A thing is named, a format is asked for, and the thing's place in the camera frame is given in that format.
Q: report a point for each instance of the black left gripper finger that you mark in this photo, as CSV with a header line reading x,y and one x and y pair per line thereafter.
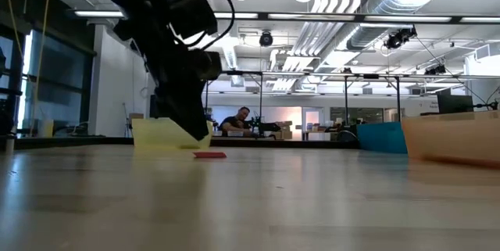
x,y
177,114
195,114

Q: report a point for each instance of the pink eraser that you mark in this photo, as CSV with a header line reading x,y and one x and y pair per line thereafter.
x,y
209,155

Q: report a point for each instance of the black background robot arm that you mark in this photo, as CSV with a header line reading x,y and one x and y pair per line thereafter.
x,y
269,126

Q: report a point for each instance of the yellow translucent plastic bin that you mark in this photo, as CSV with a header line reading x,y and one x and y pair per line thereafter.
x,y
156,133

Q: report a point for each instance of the person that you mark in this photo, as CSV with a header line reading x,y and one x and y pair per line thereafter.
x,y
234,124

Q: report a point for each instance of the black overhead light bar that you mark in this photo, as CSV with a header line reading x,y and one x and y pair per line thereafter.
x,y
297,16

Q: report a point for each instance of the cardboard boxes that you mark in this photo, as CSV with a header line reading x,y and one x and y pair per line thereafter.
x,y
284,130

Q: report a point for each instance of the yellow container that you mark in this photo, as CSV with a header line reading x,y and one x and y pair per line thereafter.
x,y
46,129

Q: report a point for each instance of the black monitor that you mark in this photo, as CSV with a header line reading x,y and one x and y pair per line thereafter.
x,y
455,103

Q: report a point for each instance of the teal plastic bin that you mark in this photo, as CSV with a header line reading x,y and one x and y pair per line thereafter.
x,y
384,137

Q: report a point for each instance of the orange translucent plastic bin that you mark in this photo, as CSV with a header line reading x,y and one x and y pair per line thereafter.
x,y
453,137

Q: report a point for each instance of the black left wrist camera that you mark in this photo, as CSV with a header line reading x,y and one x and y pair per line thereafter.
x,y
191,12

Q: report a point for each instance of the silver ventilation duct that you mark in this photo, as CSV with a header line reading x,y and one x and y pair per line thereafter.
x,y
371,36

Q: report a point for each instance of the black ceiling camera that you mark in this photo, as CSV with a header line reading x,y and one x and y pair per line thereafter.
x,y
266,38
398,38

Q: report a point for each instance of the black background rig frame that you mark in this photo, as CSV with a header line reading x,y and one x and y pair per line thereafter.
x,y
261,94

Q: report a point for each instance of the black aluminium table frame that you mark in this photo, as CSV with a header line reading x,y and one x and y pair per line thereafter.
x,y
78,141

